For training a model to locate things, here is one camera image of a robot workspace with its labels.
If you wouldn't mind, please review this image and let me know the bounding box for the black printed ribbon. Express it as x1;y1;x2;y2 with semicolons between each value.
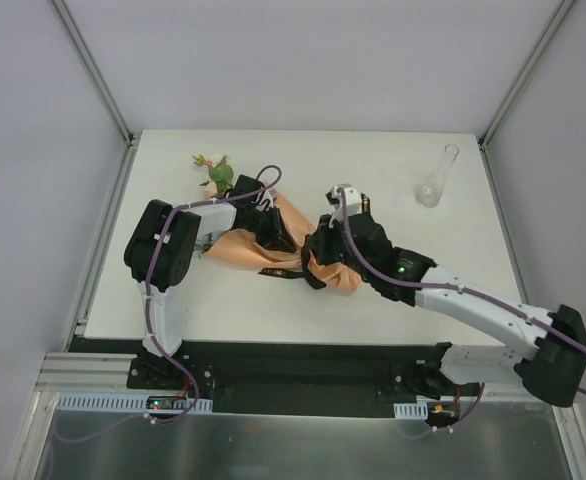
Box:
258;268;305;279

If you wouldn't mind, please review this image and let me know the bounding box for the peach wrapping paper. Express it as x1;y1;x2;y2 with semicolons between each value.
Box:
205;194;362;292

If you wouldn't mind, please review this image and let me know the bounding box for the pink flowers green leaves bunch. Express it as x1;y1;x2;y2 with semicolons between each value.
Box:
192;153;234;199

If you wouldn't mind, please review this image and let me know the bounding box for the blue artificial flower stem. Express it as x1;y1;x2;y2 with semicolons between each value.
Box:
194;238;213;258

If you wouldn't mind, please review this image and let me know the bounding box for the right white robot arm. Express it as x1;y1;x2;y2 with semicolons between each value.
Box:
302;213;586;408

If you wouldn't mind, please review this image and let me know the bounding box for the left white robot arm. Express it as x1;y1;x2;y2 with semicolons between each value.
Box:
124;175;296;389

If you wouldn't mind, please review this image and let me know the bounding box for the clear glass vase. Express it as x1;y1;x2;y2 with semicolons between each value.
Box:
415;144;459;208

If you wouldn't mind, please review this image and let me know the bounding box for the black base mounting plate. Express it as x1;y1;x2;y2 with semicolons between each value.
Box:
126;337;489;415

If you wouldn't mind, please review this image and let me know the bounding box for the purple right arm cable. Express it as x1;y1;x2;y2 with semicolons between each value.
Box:
335;189;586;441

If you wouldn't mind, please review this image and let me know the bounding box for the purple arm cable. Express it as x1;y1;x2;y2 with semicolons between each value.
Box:
52;164;283;444
335;189;586;441

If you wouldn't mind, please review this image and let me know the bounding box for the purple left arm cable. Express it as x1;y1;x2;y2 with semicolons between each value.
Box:
52;164;283;444

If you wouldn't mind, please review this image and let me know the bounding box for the right white cable duct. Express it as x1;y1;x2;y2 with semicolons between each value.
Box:
393;401;429;421

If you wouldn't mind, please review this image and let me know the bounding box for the white cable duct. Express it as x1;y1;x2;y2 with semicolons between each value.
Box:
393;401;429;421
57;392;213;415

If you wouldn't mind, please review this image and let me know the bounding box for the left white cable duct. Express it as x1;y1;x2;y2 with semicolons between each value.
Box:
57;392;213;415

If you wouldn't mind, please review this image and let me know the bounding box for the left aluminium frame post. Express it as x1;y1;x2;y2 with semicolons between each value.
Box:
47;0;136;147

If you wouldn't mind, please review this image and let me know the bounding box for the front aluminium rail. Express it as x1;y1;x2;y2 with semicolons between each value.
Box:
36;349;574;404

